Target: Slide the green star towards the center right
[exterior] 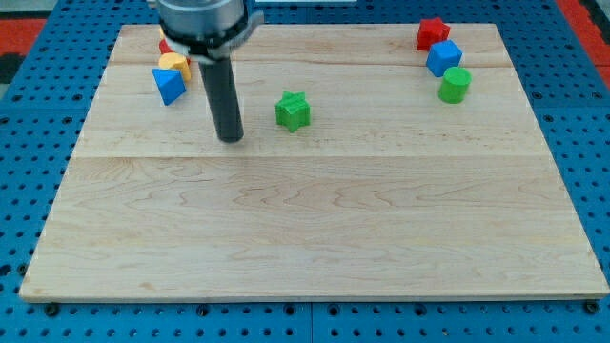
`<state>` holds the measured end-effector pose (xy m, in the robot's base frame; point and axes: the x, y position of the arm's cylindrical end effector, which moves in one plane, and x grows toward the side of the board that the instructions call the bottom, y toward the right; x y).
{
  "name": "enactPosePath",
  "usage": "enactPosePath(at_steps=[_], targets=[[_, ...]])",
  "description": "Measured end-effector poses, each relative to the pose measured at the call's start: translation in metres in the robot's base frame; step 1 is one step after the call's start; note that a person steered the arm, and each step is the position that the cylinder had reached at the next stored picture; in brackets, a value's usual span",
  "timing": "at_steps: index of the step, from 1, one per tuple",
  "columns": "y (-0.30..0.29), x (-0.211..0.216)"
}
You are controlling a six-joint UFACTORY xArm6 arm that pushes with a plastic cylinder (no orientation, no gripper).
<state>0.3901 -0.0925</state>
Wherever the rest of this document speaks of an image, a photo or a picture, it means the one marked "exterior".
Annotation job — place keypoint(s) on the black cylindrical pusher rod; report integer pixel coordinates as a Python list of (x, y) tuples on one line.
[(219, 85)]

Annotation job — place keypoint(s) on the green star block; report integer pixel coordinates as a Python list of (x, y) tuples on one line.
[(293, 111)]

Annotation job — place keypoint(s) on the red block behind arm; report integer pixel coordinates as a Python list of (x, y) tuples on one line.
[(165, 47)]

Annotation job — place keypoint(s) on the red star block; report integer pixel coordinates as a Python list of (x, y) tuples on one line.
[(431, 31)]

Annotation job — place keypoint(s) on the blue triangle block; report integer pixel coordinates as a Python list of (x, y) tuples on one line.
[(170, 84)]

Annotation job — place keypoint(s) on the yellow half-round block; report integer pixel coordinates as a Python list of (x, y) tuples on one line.
[(180, 66)]

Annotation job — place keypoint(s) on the wooden board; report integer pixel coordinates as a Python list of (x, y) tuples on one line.
[(390, 195)]

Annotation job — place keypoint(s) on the blue cube block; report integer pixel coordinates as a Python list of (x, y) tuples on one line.
[(442, 56)]

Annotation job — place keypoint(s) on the green cylinder block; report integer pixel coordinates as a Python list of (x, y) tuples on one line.
[(454, 85)]

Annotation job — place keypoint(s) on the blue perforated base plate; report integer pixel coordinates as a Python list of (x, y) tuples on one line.
[(49, 97)]

